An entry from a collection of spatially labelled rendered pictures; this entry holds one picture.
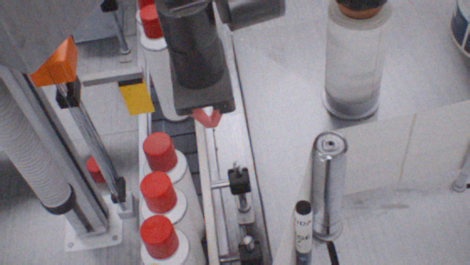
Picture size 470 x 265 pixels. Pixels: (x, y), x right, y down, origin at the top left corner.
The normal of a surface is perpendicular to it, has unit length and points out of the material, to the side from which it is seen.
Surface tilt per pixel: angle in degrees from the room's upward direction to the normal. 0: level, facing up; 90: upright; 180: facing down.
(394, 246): 0
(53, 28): 90
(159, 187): 2
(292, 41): 0
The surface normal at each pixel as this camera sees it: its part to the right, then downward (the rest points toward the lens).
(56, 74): 0.12, 0.77
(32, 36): 0.88, 0.31
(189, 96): -0.11, -0.62
